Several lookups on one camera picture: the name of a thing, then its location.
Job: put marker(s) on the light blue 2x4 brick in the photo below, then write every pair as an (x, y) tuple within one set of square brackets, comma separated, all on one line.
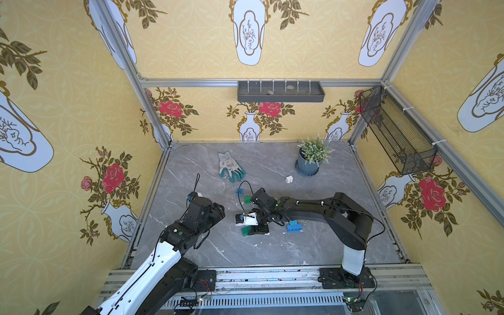
[(294, 227)]

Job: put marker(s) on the grey wall shelf tray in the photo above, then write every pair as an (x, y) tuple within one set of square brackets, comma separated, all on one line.
[(286, 91)]

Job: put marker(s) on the green 2x4 brick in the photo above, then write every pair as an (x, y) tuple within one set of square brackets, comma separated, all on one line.
[(247, 231)]

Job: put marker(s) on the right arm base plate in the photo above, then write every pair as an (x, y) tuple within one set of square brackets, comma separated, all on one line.
[(338, 278)]

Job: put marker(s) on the black wire mesh basket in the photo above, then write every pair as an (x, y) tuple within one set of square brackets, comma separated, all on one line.
[(408, 147)]

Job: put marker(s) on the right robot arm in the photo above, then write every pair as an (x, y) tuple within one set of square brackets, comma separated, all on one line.
[(351, 223)]

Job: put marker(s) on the green white work glove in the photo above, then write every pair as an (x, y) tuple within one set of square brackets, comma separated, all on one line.
[(229, 168)]

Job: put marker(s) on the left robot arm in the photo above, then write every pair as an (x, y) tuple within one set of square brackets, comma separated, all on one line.
[(165, 272)]

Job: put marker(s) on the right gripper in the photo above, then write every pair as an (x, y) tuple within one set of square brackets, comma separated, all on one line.
[(257, 227)]

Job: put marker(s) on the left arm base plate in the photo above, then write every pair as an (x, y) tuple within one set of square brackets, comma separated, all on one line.
[(205, 281)]

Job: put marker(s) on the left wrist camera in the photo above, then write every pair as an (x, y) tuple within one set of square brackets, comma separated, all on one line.
[(193, 195)]

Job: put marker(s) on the aluminium front rail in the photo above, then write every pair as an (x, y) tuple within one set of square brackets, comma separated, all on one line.
[(400, 287)]

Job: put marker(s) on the potted plant grey pot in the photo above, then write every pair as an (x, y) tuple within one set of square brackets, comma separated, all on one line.
[(312, 153)]

